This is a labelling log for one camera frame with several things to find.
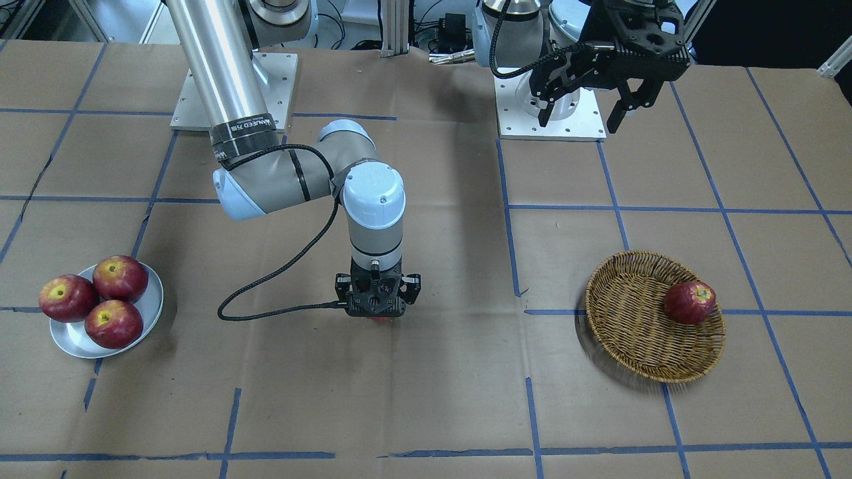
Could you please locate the black gripper holding apple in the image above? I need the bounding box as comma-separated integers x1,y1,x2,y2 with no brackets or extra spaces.
335,261,422,319

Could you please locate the black gripper idle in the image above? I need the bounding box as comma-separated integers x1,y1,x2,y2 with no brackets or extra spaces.
529,1,690,134

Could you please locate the wicker basket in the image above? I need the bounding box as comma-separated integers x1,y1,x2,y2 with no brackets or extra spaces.
584,249,727,384

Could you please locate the red apple in basket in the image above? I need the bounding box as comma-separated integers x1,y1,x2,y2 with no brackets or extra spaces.
663,280,716,325

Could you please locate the red apple plate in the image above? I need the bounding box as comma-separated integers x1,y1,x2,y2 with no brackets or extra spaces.
92,255,149,303
83,300,144,349
39,275,101,323

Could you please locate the red apple plate front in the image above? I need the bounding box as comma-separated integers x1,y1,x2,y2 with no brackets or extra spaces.
83,300,144,349

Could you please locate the light blue plate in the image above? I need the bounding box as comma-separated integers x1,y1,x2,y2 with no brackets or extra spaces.
49,263,164,360

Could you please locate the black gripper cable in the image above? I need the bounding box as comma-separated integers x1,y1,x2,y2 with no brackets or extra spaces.
217,144,349,323

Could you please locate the aluminium frame post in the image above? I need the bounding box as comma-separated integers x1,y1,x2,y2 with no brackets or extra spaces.
377,0,411,58

